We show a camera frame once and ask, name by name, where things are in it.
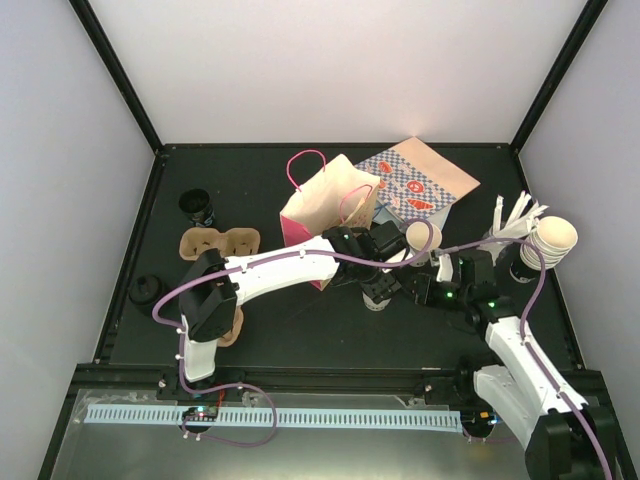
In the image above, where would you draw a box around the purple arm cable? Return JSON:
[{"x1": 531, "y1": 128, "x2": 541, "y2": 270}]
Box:
[
  {"x1": 152, "y1": 220, "x2": 436, "y2": 396},
  {"x1": 440, "y1": 237, "x2": 611, "y2": 480}
]

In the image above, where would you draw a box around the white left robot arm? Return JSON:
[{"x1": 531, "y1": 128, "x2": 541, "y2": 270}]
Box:
[{"x1": 178, "y1": 221, "x2": 410, "y2": 399}]

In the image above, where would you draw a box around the black open coffee cup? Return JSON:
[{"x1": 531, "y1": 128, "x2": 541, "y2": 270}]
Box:
[{"x1": 178, "y1": 188, "x2": 215, "y2": 228}]

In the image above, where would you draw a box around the white slotted cable rail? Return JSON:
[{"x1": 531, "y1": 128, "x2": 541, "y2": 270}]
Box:
[{"x1": 84, "y1": 404, "x2": 463, "y2": 433}]

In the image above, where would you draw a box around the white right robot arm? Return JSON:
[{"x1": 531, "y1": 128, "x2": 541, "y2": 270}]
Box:
[{"x1": 397, "y1": 250, "x2": 615, "y2": 479}]

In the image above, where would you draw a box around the tall white paper cup stack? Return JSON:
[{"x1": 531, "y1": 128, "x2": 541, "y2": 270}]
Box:
[{"x1": 521, "y1": 216, "x2": 578, "y2": 270}]

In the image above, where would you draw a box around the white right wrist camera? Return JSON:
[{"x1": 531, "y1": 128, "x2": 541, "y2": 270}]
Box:
[{"x1": 436, "y1": 254, "x2": 454, "y2": 283}]

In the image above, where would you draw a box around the cream pink Cakes paper bag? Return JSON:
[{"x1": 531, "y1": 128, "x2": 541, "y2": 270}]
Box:
[{"x1": 278, "y1": 149, "x2": 382, "y2": 291}]

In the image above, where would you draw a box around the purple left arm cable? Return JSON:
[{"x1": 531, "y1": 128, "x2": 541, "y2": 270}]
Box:
[{"x1": 152, "y1": 220, "x2": 436, "y2": 396}]

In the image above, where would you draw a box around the blue checkered bakery paper bag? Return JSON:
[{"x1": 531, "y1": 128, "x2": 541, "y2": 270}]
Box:
[{"x1": 356, "y1": 137, "x2": 480, "y2": 220}]

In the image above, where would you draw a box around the single white paper cup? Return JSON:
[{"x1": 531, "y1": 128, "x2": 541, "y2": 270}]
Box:
[{"x1": 362, "y1": 290, "x2": 394, "y2": 312}]

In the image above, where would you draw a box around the black coffee cup with lid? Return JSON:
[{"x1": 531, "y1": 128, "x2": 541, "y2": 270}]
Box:
[{"x1": 128, "y1": 274, "x2": 165, "y2": 310}]

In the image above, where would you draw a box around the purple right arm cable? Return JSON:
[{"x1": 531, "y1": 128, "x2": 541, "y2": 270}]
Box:
[{"x1": 440, "y1": 237, "x2": 611, "y2": 480}]

